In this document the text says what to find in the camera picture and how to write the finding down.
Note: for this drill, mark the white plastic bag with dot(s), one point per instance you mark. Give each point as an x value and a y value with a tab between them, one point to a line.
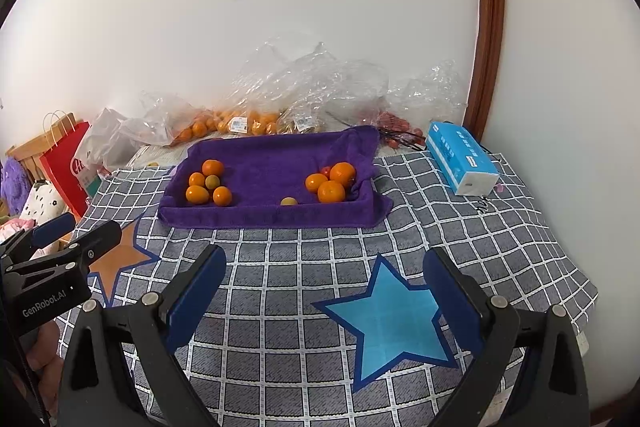
100	142

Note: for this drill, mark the black eyeglasses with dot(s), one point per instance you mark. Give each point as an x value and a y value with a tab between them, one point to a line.
400	138

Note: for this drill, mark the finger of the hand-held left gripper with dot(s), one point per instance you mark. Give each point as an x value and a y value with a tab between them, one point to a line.
97	241
50	228

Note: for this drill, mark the wooden headboard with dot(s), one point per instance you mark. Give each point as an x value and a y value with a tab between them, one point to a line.
27	152

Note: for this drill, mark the brown wooden door frame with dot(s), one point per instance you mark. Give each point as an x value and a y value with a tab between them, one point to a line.
492	7

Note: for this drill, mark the grey checkered star blanket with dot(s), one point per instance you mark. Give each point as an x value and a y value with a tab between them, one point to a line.
300	282

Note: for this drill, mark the pile of bagged cherry tomatoes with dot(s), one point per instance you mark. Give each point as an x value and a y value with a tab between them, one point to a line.
395	124

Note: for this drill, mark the blue tissue pack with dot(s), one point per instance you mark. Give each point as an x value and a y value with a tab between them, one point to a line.
462	157

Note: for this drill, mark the pink patterned quilt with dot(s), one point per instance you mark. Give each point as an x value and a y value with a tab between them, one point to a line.
15	228

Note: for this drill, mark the yellow-green round fruit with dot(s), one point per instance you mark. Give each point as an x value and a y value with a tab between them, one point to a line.
212	181
289	202

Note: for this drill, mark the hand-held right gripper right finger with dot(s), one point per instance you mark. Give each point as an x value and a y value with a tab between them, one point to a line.
450	302

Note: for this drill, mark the person's left hand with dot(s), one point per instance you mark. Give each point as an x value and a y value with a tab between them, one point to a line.
45	352

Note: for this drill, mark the purple plush cushion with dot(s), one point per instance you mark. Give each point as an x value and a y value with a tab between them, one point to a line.
12	182

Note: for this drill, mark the orange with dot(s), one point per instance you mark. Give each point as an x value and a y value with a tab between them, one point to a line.
222	195
197	194
212	168
196	179
342	173
331	192
314	182

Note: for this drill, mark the white dotted plush pillow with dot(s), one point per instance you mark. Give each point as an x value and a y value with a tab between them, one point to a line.
42	202

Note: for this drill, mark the pile of bagged tangerines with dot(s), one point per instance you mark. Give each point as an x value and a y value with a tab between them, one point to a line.
260	123

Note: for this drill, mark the purple towel covered tray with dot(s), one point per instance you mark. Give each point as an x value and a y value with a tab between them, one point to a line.
270	167

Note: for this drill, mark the red paper shopping bag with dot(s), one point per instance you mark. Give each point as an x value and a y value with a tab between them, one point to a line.
65	172

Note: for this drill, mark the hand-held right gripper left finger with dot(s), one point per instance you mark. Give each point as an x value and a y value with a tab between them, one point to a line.
195	297

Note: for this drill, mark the clear plastic bag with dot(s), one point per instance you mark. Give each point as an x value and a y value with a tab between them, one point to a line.
300	77
425	92
160	117

